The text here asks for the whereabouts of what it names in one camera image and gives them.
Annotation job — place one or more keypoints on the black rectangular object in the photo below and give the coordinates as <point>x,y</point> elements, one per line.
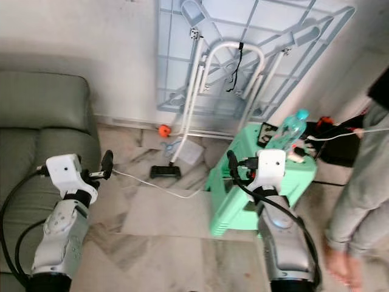
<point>165,171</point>

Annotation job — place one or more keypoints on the person in grey trousers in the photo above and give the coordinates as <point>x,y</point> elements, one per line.
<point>358,201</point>

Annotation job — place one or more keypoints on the black power strip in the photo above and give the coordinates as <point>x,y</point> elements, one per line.
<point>268,135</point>

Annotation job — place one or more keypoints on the clear bottle teal cap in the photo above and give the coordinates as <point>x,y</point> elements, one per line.
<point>289,131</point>

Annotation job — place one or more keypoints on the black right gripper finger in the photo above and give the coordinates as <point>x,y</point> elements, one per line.
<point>233,164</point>

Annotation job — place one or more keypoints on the small orange ball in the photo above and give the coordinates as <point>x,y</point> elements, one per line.
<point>164,130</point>

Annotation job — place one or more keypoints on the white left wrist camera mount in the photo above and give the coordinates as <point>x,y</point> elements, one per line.
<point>67,173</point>

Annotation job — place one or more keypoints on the black bag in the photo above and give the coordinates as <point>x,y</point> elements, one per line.
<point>337,152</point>

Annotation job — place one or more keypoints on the grey-green leather sofa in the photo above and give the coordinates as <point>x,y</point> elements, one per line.
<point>36,152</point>

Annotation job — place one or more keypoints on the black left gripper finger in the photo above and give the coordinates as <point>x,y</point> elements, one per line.
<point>107,163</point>

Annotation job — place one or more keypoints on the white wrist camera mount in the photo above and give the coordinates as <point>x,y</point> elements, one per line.
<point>67,173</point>
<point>270,165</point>

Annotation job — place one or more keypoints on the clear plastic bag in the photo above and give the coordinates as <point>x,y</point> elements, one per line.
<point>191,153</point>

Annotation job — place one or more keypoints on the mint green plastic stool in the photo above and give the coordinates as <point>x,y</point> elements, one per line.
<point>225,201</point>

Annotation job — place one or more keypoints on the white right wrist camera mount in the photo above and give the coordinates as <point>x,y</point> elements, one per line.
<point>270,165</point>

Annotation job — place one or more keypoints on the light blue folding table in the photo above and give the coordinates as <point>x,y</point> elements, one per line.
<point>279,18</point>

